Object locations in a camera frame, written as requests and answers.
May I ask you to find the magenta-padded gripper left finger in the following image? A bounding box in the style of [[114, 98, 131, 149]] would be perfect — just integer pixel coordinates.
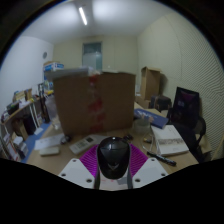
[[58, 143, 101, 190]]

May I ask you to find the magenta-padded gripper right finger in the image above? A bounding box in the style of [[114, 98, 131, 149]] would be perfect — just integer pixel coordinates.
[[126, 143, 169, 190]]

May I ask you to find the black computer mouse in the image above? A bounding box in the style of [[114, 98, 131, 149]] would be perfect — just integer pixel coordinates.
[[96, 136, 131, 180]]

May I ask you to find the white remote control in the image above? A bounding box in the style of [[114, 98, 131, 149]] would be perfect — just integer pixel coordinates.
[[69, 134, 101, 155]]

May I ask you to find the small white flat case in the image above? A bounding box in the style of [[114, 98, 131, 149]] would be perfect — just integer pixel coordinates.
[[39, 145, 61, 157]]

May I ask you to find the white closed book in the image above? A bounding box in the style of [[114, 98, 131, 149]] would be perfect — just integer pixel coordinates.
[[150, 124, 190, 157]]

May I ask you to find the white paper sheet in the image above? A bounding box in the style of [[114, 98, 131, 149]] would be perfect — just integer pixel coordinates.
[[33, 132, 66, 151]]

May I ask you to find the clear plastic cup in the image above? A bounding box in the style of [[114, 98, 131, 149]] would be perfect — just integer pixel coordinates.
[[133, 118, 152, 136]]

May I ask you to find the blue book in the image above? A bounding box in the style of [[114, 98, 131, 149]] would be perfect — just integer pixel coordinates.
[[133, 108, 170, 130]]

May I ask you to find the large brown cardboard box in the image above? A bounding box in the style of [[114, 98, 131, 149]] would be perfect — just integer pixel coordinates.
[[53, 71, 137, 137]]

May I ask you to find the black office chair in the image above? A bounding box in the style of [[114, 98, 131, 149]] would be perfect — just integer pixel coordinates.
[[168, 86, 208, 161]]

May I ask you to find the low shelf with books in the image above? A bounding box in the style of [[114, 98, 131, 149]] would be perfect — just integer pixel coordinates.
[[0, 123, 31, 161]]

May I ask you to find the dark suitcase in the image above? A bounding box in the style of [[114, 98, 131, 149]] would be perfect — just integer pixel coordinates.
[[150, 94, 173, 113]]

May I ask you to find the cluttered wooden side desk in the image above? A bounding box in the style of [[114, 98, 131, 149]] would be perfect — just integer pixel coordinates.
[[0, 88, 54, 134]]

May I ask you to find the tall open cardboard box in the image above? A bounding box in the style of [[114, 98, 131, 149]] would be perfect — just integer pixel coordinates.
[[139, 66, 162, 101]]

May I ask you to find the blue and white cabinet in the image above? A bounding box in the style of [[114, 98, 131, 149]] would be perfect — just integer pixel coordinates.
[[43, 60, 65, 91]]

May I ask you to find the grey glass door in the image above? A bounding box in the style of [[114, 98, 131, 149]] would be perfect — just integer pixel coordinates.
[[82, 41, 103, 72]]

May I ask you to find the ceiling tube light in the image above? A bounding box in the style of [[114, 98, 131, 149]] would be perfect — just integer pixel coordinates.
[[78, 6, 89, 26]]

